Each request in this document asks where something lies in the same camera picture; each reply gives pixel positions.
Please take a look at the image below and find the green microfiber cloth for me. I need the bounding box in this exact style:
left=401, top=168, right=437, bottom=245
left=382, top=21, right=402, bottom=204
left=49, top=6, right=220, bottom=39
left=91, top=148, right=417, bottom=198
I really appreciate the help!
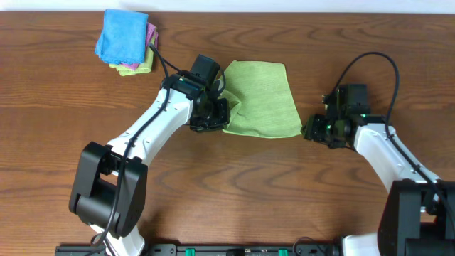
left=222, top=60, right=302, bottom=139

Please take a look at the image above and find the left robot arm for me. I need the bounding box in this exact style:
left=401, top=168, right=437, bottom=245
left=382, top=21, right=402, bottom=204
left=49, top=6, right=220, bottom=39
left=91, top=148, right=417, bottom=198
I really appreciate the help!
left=69, top=70, right=229, bottom=255

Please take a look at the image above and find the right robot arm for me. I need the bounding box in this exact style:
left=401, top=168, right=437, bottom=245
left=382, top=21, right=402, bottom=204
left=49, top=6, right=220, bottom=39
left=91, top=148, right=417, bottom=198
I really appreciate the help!
left=301, top=106, right=454, bottom=255

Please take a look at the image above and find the folded light green cloth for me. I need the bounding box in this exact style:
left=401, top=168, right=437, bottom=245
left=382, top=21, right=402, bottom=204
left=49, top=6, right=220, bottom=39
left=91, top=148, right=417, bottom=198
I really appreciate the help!
left=109, top=46, right=154, bottom=76

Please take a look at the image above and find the folded purple cloth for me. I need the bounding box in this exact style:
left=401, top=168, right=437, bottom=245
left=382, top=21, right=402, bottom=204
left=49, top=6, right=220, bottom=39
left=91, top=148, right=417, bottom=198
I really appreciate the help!
left=121, top=23, right=157, bottom=70

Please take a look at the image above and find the folded blue cloth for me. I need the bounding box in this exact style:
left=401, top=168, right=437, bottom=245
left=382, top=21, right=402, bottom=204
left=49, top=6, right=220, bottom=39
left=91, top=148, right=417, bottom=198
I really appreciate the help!
left=95, top=9, right=149, bottom=65

